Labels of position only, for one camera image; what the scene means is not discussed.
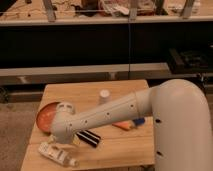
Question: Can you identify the white plastic bottle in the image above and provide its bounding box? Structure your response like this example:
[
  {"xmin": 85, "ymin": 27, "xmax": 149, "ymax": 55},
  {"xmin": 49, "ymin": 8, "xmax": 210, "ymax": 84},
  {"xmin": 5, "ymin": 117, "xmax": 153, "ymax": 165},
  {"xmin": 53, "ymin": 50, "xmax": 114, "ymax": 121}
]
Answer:
[{"xmin": 38, "ymin": 142, "xmax": 77, "ymax": 167}]

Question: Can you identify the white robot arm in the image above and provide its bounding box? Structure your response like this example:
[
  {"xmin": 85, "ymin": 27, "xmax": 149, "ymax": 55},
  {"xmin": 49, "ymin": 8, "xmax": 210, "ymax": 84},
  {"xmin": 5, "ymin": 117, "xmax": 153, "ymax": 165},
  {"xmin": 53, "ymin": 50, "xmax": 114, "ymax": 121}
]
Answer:
[{"xmin": 51, "ymin": 79, "xmax": 213, "ymax": 171}]

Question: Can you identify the orange ceramic bowl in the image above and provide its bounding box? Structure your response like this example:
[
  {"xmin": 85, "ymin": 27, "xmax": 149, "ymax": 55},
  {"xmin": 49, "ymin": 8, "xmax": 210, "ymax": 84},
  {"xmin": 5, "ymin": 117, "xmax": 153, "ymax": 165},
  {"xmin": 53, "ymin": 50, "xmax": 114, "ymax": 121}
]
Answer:
[{"xmin": 36, "ymin": 102, "xmax": 58, "ymax": 133}]

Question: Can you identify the white paper cup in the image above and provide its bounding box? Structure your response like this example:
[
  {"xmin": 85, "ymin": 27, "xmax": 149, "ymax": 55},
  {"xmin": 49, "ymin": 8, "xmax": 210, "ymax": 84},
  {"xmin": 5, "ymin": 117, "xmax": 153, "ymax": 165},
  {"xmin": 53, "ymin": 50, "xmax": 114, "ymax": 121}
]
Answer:
[{"xmin": 99, "ymin": 89, "xmax": 110, "ymax": 104}]

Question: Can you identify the orange carrot toy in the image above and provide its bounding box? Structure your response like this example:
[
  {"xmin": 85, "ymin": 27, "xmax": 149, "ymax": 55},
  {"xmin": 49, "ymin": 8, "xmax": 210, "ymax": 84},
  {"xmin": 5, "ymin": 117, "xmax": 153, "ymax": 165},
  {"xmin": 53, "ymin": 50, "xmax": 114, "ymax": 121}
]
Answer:
[{"xmin": 113, "ymin": 121, "xmax": 132, "ymax": 131}]

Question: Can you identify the blue sponge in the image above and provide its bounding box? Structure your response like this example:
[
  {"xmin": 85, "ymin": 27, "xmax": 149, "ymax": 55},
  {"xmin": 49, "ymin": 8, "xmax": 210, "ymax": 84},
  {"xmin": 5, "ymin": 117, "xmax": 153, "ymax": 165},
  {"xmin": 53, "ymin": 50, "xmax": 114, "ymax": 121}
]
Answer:
[{"xmin": 132, "ymin": 118, "xmax": 145, "ymax": 126}]

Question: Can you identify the black striped box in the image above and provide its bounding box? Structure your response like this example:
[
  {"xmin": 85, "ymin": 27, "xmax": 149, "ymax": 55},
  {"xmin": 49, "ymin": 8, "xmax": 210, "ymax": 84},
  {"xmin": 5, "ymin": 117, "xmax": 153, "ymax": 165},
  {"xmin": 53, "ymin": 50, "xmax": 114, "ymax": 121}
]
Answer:
[{"xmin": 77, "ymin": 130, "xmax": 101, "ymax": 148}]

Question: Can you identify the wooden table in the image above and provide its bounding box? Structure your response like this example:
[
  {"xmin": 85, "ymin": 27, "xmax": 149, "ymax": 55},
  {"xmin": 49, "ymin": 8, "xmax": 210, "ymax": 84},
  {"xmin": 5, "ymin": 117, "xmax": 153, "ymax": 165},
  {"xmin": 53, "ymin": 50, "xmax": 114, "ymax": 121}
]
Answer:
[{"xmin": 21, "ymin": 80, "xmax": 154, "ymax": 171}]

